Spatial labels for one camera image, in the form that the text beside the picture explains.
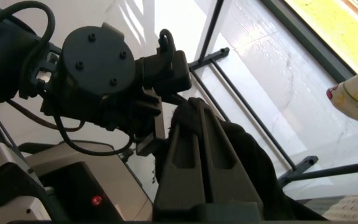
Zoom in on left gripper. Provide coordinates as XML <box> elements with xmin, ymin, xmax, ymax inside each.
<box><xmin>104</xmin><ymin>89</ymin><xmax>167</xmax><ymax>156</ymax></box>

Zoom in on white laundry basket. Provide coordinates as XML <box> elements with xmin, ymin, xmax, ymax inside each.
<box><xmin>300</xmin><ymin>192</ymin><xmax>358</xmax><ymax>222</ymax></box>

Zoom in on black clothes rack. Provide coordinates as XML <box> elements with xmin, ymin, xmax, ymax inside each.
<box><xmin>187</xmin><ymin>0</ymin><xmax>358</xmax><ymax>188</ymax></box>

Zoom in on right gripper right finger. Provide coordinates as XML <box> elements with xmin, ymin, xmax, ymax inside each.
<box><xmin>191</xmin><ymin>101</ymin><xmax>264</xmax><ymax>222</ymax></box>

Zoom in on cream printed shorts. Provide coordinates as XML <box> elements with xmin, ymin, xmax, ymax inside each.
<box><xmin>326</xmin><ymin>65</ymin><xmax>358</xmax><ymax>122</ymax></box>

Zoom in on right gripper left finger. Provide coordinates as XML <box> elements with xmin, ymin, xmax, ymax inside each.
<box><xmin>152</xmin><ymin>126</ymin><xmax>206</xmax><ymax>222</ymax></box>

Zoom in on black cable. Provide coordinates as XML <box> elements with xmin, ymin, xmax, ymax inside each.
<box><xmin>158</xmin><ymin>28</ymin><xmax>176</xmax><ymax>68</ymax></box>
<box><xmin>52</xmin><ymin>113</ymin><xmax>135</xmax><ymax>157</ymax></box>
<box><xmin>0</xmin><ymin>0</ymin><xmax>57</xmax><ymax>94</ymax></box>

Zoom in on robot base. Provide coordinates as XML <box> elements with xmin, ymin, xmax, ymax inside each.
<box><xmin>0</xmin><ymin>101</ymin><xmax>154</xmax><ymax>224</ymax></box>

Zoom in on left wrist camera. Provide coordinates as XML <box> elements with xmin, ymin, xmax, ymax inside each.
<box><xmin>134</xmin><ymin>49</ymin><xmax>193</xmax><ymax>98</ymax></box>

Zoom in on black garment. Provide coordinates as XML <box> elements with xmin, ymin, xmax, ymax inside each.
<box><xmin>152</xmin><ymin>97</ymin><xmax>326</xmax><ymax>222</ymax></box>

